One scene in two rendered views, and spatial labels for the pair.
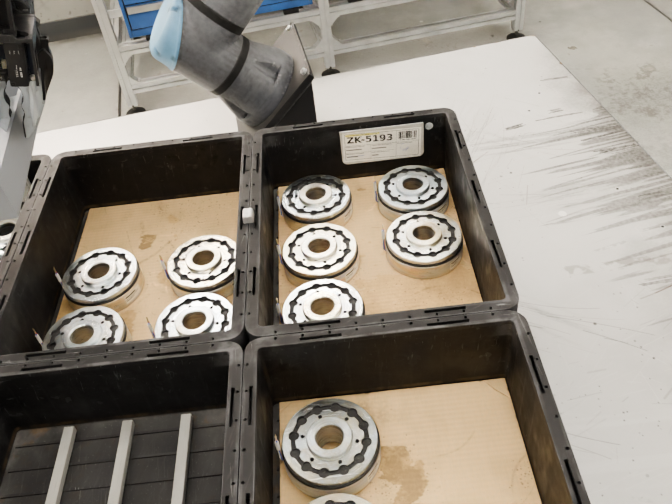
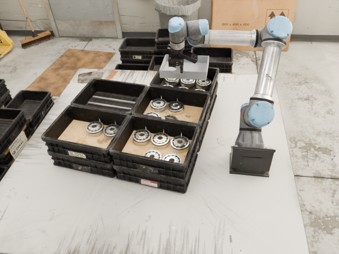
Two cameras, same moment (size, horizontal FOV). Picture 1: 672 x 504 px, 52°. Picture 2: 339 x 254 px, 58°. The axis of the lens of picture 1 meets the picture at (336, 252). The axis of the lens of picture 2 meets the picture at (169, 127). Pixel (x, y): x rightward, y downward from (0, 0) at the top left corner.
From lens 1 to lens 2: 1.65 m
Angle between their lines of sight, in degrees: 73
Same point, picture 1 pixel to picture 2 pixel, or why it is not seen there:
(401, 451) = (106, 142)
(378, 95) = (273, 202)
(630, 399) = (104, 206)
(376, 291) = (146, 149)
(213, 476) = not seen: hidden behind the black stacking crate
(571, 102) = not seen: outside the picture
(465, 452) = not seen: hidden behind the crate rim
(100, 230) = (196, 109)
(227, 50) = (242, 123)
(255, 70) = (240, 134)
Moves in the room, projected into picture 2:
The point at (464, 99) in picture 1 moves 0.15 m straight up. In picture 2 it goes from (259, 231) to (264, 212)
